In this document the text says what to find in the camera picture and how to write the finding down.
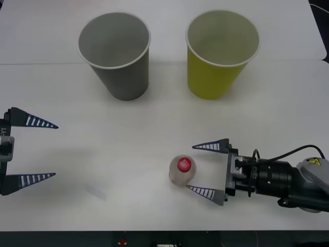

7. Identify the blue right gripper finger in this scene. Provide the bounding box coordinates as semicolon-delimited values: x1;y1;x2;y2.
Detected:
186;184;227;207
191;138;230;155

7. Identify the yellow-green plastic bin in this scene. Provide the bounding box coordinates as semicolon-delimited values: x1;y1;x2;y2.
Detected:
185;9;260;100

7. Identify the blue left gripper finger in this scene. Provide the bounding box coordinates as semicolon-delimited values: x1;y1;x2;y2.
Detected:
9;107;59;129
0;172;57;197

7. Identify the white cable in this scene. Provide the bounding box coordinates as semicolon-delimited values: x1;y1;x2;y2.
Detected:
309;3;329;13

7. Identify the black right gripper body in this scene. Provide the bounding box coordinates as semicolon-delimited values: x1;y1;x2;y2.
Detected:
224;148;258;202

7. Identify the grey plastic bin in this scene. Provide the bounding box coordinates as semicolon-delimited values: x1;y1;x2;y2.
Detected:
77;12;152;101

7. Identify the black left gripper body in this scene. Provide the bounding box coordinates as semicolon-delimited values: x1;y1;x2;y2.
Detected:
0;110;13;181

